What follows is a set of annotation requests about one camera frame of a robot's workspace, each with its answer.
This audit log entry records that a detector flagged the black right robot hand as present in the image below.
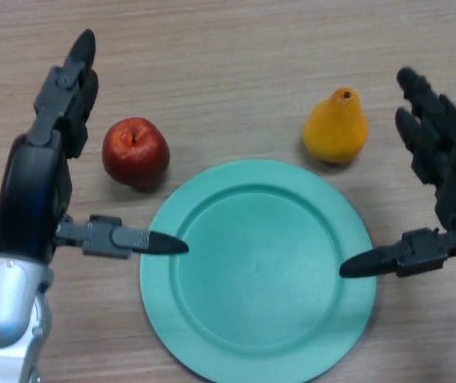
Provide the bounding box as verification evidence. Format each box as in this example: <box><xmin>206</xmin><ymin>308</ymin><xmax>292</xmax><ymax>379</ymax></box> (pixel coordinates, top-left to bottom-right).
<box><xmin>338</xmin><ymin>66</ymin><xmax>456</xmax><ymax>279</ymax></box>

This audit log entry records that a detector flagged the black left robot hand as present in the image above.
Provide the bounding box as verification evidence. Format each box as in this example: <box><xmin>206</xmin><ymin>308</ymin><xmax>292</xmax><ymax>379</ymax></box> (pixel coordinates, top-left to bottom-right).
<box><xmin>0</xmin><ymin>29</ymin><xmax>190</xmax><ymax>264</ymax></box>

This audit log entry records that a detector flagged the red apple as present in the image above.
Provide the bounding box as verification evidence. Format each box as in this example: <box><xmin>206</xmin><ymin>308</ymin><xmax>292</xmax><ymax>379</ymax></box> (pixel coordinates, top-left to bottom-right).
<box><xmin>101</xmin><ymin>116</ymin><xmax>171</xmax><ymax>190</ymax></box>

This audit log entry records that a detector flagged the green round plate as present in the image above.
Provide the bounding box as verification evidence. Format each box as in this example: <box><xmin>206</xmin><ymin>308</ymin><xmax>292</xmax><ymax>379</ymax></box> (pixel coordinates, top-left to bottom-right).
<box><xmin>139</xmin><ymin>159</ymin><xmax>378</xmax><ymax>380</ymax></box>

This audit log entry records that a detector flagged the yellow pear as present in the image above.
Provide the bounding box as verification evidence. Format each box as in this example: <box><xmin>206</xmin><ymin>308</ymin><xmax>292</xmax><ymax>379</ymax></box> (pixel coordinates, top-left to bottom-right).
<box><xmin>302</xmin><ymin>86</ymin><xmax>370</xmax><ymax>164</ymax></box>

